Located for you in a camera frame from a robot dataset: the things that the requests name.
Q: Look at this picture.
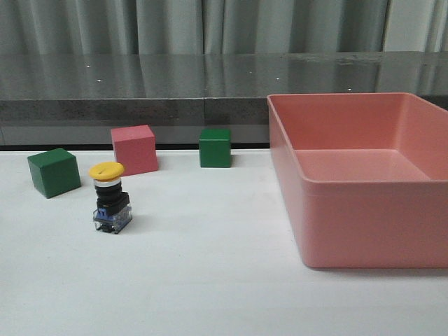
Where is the pink cube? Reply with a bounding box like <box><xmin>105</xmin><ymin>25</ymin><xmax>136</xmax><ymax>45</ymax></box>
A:
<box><xmin>111</xmin><ymin>125</ymin><xmax>158</xmax><ymax>176</ymax></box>

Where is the yellow push button switch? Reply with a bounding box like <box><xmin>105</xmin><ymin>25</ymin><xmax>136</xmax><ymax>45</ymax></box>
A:
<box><xmin>89</xmin><ymin>162</ymin><xmax>132</xmax><ymax>234</ymax></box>

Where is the dark grey glossy counter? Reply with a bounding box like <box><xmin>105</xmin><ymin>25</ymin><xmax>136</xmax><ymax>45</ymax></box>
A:
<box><xmin>1</xmin><ymin>52</ymin><xmax>447</xmax><ymax>150</ymax></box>

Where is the pink plastic bin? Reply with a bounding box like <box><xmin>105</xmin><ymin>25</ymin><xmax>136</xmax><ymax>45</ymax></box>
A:
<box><xmin>267</xmin><ymin>92</ymin><xmax>447</xmax><ymax>268</ymax></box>

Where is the green cube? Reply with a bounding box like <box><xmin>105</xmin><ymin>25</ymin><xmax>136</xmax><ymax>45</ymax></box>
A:
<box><xmin>199</xmin><ymin>129</ymin><xmax>231</xmax><ymax>168</ymax></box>
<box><xmin>27</xmin><ymin>148</ymin><xmax>81</xmax><ymax>199</ymax></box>

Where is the right green cube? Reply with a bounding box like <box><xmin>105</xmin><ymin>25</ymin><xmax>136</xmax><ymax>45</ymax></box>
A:
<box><xmin>199</xmin><ymin>129</ymin><xmax>231</xmax><ymax>168</ymax></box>

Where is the grey curtain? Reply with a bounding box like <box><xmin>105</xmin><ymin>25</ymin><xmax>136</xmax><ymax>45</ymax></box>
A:
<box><xmin>1</xmin><ymin>1</ymin><xmax>447</xmax><ymax>55</ymax></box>

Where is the left green cube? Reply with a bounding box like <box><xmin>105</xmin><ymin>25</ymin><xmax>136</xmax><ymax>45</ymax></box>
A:
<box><xmin>27</xmin><ymin>148</ymin><xmax>81</xmax><ymax>199</ymax></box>

